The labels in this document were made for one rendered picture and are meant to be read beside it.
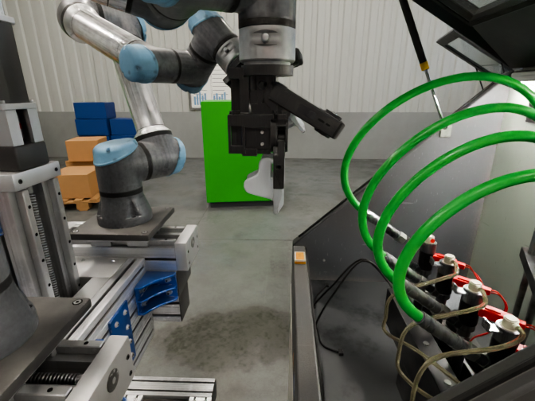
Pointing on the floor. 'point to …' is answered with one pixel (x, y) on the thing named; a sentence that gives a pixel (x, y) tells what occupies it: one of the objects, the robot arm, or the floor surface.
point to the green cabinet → (225, 161)
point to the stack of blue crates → (102, 121)
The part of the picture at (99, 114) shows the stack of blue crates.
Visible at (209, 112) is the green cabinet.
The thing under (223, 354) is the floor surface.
